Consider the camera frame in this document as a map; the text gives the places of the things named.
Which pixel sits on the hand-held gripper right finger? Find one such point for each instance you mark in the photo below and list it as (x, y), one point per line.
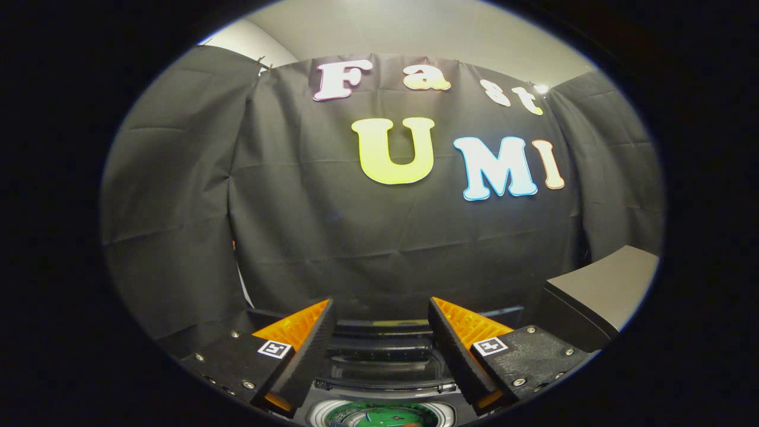
(453, 350)

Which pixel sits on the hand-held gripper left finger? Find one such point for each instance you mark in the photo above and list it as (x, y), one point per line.
(308, 350)

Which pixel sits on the green polo shirt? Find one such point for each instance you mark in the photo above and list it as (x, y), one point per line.
(356, 416)

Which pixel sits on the black backdrop cloth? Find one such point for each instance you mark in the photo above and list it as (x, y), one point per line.
(385, 249)

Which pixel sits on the grey cabinet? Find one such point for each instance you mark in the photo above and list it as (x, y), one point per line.
(599, 284)

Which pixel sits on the small ceiling light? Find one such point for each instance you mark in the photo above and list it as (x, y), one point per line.
(541, 89)

